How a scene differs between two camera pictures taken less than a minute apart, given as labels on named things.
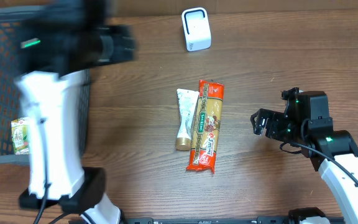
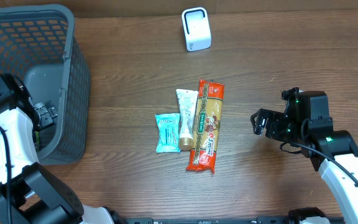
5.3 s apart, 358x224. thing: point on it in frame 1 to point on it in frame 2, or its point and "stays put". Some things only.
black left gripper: (120, 43) to (44, 112)
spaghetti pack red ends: (206, 135) stays put
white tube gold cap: (187, 100) stays put
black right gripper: (275, 119) stays put
